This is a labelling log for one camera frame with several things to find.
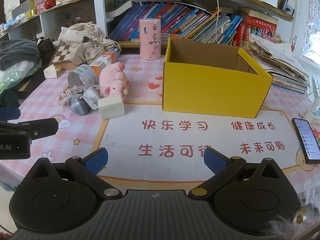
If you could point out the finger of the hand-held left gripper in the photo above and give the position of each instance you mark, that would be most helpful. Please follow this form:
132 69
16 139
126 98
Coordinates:
42 127
10 114

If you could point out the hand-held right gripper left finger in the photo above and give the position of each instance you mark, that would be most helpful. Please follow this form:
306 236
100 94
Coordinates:
97 160

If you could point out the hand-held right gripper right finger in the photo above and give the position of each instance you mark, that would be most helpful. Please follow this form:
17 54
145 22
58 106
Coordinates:
213 161

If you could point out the small blue toy car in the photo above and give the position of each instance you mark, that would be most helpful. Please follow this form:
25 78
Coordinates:
80 105

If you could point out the pearl ribbon hair accessory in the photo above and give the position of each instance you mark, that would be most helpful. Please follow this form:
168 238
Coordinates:
72 91

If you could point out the white foam block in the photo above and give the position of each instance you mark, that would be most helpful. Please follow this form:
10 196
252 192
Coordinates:
111 107

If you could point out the white charger plug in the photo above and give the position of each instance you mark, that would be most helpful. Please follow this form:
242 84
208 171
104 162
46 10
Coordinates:
91 98

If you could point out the yellow cardboard box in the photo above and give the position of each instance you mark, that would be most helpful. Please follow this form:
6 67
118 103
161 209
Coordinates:
207 92

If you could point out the grey tape roll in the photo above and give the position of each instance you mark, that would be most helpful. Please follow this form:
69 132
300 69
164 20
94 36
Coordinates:
82 69

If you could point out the pink plush pig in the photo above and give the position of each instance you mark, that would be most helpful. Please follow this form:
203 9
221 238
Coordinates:
112 80

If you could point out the pink checked desktop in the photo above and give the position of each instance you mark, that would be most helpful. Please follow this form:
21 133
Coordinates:
120 140

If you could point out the dark cloth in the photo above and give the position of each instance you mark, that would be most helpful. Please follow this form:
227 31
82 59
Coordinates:
8 98

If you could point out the iridescent plastic bag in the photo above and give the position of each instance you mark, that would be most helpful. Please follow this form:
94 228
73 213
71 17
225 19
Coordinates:
12 77

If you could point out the small cream paper box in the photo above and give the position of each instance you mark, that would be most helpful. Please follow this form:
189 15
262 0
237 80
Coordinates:
51 72

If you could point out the grey cloth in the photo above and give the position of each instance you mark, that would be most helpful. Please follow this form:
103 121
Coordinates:
17 51

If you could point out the black bag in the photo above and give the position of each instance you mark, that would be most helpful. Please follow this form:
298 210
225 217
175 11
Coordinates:
46 47

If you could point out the wooden chessboard box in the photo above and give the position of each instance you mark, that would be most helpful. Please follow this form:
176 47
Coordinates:
62 53

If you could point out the white orange medicine box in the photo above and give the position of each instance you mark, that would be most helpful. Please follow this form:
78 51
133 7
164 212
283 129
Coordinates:
102 61

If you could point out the black smartphone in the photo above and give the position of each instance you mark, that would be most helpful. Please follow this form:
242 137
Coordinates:
307 140

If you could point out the beige cloth bag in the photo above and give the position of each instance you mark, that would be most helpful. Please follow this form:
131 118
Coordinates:
82 33

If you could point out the stack of papers and booklets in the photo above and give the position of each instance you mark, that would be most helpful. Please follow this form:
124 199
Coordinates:
280 62

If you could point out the bookshelf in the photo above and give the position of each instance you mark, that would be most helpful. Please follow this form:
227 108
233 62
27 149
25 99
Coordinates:
100 17

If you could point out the pink cylindrical container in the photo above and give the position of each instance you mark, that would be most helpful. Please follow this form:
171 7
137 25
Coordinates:
150 40

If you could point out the flat white orange box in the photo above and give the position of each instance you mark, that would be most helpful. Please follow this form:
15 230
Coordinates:
171 36

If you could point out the thick white-paged book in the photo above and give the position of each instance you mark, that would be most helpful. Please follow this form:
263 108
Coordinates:
120 10

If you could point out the red boxed books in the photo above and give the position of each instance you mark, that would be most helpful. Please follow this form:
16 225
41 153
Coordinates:
260 26

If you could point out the row of children's books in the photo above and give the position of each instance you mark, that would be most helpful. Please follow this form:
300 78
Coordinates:
187 20

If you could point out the alphabet wall poster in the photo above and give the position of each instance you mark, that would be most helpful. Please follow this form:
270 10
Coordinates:
312 17

